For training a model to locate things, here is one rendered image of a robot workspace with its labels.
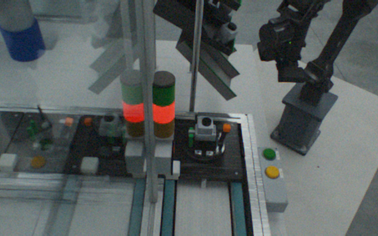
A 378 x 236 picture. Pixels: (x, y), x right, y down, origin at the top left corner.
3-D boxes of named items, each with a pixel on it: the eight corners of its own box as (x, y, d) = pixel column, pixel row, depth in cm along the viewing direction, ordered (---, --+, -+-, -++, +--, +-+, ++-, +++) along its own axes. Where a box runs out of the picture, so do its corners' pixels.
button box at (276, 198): (273, 157, 121) (277, 146, 116) (283, 213, 106) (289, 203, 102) (253, 157, 121) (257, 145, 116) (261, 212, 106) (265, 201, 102)
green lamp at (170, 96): (175, 90, 74) (175, 73, 70) (174, 107, 70) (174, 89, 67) (152, 90, 74) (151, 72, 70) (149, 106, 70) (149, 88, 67)
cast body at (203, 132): (214, 130, 111) (217, 115, 106) (215, 141, 108) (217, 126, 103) (188, 129, 111) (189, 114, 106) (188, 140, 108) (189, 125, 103)
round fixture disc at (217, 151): (223, 131, 119) (224, 127, 117) (226, 165, 109) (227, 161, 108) (182, 129, 118) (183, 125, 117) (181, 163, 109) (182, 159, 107)
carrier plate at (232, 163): (236, 125, 124) (237, 120, 122) (242, 182, 107) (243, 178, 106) (169, 122, 123) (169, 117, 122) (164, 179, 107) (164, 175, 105)
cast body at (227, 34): (222, 34, 117) (233, 18, 112) (230, 43, 116) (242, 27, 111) (208, 39, 111) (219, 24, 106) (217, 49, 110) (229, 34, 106)
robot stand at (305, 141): (320, 133, 135) (338, 96, 120) (304, 157, 127) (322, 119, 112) (286, 115, 141) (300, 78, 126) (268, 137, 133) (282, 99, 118)
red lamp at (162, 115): (175, 107, 77) (175, 91, 74) (174, 124, 74) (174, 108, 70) (152, 106, 77) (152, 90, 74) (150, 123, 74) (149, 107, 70)
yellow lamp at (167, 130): (174, 122, 81) (175, 107, 78) (173, 139, 78) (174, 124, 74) (153, 122, 81) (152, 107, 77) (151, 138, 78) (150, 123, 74)
